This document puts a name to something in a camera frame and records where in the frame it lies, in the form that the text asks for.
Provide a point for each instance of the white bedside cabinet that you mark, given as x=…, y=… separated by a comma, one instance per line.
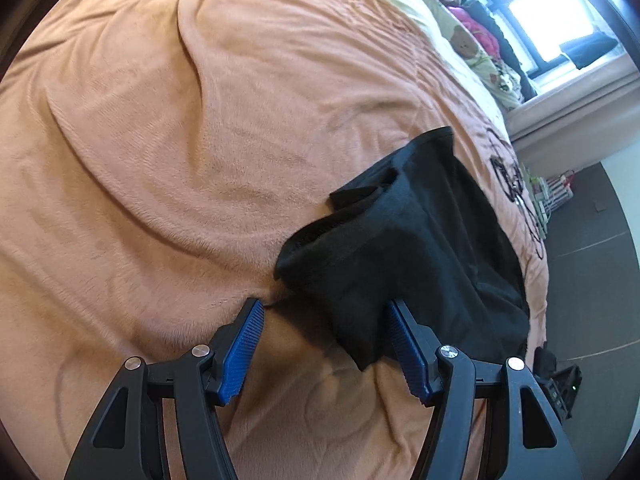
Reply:
x=536, y=200

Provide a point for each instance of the window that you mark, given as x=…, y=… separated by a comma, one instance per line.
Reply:
x=540, y=5

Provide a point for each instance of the orange fleece blanket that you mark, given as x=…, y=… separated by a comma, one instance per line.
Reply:
x=150, y=160

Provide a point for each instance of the pink cloth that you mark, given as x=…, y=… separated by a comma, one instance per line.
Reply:
x=475, y=27

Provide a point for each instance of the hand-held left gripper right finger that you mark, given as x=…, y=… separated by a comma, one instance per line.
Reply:
x=407, y=355

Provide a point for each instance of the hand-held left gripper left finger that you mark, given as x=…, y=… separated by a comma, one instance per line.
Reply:
x=242, y=350

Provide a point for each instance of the red white striped bag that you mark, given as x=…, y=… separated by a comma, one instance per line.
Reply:
x=559, y=190

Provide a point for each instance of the dark cushion on windowsill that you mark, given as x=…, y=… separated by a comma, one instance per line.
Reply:
x=587, y=50

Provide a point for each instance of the black equipment box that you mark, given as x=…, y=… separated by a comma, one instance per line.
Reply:
x=562, y=390

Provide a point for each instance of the black pants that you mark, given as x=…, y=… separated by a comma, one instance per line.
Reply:
x=410, y=240

